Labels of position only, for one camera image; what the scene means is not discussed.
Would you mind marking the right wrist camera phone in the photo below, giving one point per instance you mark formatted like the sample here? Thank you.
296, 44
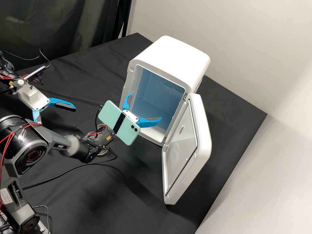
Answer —
117, 123

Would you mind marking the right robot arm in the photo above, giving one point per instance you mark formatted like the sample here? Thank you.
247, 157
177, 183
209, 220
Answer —
29, 139

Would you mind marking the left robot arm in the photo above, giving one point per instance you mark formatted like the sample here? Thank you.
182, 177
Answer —
4, 65

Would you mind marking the incubator door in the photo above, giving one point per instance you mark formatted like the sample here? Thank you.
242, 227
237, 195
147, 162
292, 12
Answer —
204, 146

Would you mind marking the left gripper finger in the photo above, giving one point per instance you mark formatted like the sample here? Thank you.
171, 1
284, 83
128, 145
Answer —
126, 103

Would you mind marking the white incubator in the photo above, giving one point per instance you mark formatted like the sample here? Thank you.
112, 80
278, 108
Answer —
170, 56

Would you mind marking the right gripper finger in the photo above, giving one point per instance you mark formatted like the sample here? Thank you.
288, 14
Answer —
148, 123

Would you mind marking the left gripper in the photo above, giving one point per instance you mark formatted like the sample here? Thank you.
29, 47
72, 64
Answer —
36, 101

